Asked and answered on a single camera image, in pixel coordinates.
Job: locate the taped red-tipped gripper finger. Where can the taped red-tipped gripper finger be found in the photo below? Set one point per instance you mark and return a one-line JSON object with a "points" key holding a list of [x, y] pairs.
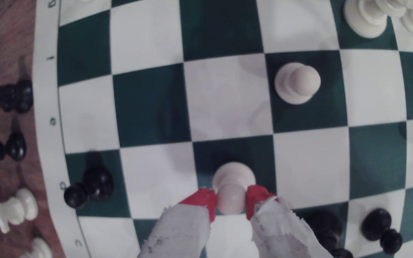
{"points": [[181, 233], [281, 233]]}

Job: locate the black chess queen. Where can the black chess queen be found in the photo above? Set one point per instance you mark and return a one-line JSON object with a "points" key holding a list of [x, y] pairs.
{"points": [[323, 224]]}

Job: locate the black chess pawn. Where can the black chess pawn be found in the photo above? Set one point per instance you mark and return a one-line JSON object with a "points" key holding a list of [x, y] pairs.
{"points": [[376, 224], [97, 183], [15, 146]]}

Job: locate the green and white chess mat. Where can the green and white chess mat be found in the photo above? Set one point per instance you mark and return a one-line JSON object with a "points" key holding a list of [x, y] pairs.
{"points": [[228, 96]]}

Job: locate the white chess knight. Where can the white chess knight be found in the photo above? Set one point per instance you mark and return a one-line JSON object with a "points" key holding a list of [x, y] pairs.
{"points": [[14, 209]]}

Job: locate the black chess rook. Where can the black chess rook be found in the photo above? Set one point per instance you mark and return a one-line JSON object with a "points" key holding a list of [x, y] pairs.
{"points": [[11, 96]]}

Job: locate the white rook piece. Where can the white rook piece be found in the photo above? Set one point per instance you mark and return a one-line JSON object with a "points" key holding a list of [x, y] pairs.
{"points": [[366, 18]]}

